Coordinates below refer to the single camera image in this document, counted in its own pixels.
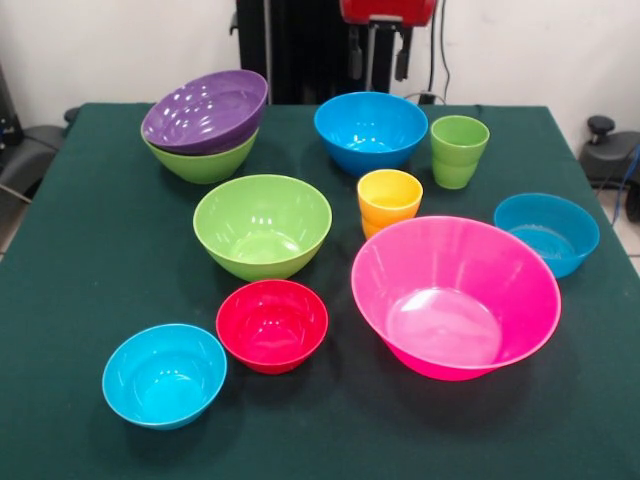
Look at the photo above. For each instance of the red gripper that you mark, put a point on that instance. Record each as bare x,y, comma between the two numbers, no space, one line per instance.
385,9

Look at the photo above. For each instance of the purple plastic bowl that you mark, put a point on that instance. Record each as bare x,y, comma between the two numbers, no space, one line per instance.
205,115

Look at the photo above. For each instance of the green plastic bowl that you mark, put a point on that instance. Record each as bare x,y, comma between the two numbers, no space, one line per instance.
262,225
205,167

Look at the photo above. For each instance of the small light blue bowl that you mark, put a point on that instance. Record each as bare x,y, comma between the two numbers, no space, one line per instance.
165,377

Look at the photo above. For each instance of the black power plug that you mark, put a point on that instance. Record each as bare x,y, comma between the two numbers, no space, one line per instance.
425,97

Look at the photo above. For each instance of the large blue plastic bowl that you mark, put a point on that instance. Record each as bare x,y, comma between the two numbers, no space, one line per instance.
370,125

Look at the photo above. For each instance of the green plastic cup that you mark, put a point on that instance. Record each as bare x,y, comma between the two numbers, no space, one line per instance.
460,145
452,177

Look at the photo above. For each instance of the yellow plastic cup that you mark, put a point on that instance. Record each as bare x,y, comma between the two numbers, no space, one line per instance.
390,205
370,229

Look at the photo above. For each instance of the large pink plastic bowl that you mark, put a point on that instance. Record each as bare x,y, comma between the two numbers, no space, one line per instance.
450,280

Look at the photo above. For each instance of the translucent blue plastic bowl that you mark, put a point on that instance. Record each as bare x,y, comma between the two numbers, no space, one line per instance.
550,235

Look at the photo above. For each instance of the black equipment base with knob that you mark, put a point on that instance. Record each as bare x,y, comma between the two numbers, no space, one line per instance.
610,155

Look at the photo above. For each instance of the red plastic bowl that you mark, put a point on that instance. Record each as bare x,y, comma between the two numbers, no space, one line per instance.
272,325

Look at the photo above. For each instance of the black round knob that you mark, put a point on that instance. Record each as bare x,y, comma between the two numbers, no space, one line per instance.
71,115

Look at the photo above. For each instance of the dark green tablecloth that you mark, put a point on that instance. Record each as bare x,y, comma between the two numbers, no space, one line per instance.
320,430

